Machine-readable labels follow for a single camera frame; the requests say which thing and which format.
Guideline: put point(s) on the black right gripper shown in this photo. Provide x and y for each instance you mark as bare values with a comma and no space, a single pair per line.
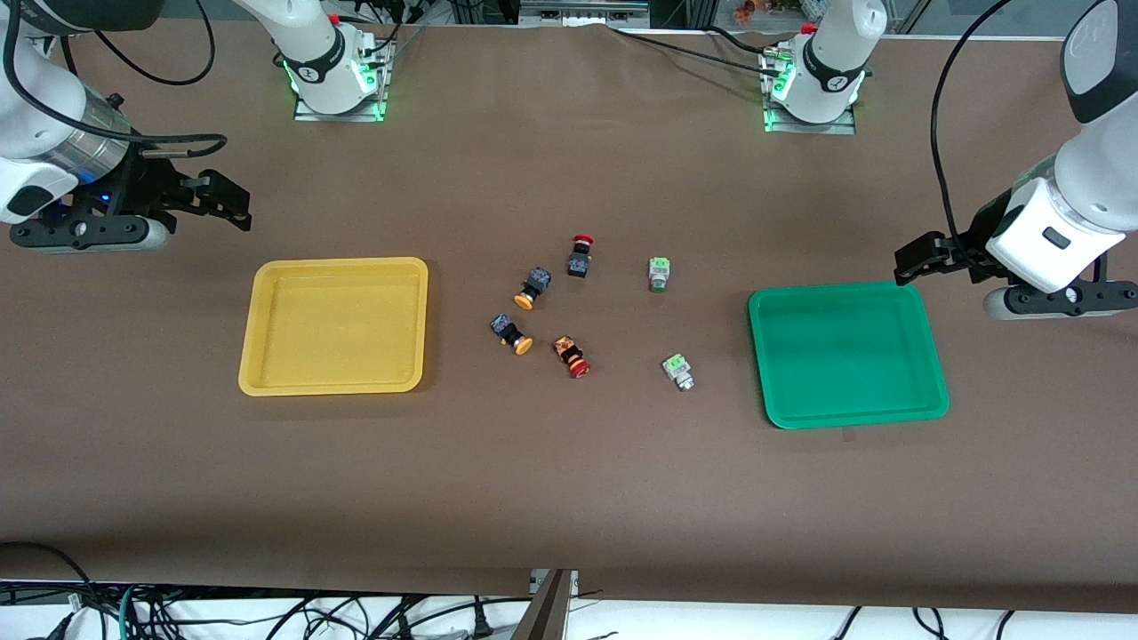
147,184

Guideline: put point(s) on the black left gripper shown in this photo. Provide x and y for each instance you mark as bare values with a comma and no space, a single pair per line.
975,237

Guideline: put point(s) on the green push button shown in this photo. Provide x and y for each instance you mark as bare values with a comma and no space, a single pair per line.
678,372
659,274

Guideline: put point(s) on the yellow push button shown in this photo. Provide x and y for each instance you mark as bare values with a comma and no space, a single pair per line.
511,333
532,290

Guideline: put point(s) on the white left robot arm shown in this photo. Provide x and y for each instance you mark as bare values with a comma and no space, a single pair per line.
1089,169

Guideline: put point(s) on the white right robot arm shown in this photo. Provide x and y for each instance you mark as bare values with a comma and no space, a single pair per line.
36,124

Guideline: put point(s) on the green plastic tray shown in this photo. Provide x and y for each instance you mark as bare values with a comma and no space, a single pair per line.
847,354

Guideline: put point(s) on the yellow plastic tray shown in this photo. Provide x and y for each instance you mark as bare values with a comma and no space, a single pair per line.
333,326

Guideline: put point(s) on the red button black body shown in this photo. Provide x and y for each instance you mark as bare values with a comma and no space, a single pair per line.
581,255

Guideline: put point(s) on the red button orange body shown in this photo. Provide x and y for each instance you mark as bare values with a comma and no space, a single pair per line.
571,356

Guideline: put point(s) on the brown table cover sheet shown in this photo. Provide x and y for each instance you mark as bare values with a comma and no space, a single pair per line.
569,498

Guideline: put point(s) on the metal table leg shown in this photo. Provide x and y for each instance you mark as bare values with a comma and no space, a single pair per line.
547,609

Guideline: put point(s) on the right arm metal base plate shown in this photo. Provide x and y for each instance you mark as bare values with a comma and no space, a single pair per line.
342,111

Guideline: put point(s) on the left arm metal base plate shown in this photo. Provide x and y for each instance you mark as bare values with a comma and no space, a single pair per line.
811,127

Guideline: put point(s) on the aluminium frame rail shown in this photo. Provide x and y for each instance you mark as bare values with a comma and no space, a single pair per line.
582,11

